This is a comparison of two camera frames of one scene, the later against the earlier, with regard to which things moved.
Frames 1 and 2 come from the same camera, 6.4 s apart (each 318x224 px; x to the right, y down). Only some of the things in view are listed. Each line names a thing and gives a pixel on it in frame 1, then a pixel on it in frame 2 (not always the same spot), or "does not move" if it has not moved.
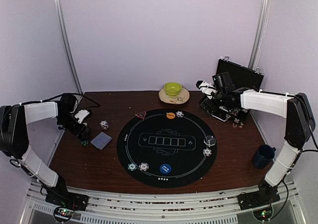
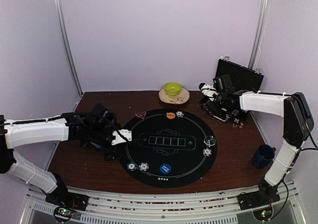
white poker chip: x=143 y=166 does not move
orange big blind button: x=170 y=115 does not move
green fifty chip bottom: x=132 y=167 does not move
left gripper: x=78 y=131 -> x=108 y=156
